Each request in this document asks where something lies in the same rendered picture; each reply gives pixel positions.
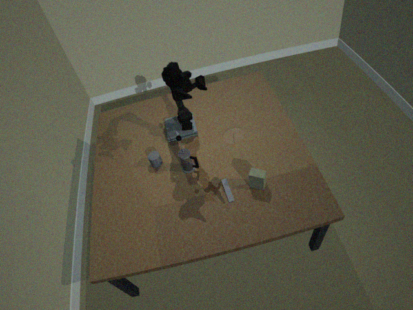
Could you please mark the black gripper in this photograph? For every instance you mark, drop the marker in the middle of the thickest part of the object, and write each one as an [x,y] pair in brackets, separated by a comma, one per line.
[180,93]

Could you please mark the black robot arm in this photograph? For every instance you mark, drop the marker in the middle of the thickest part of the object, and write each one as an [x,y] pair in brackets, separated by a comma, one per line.
[171,75]

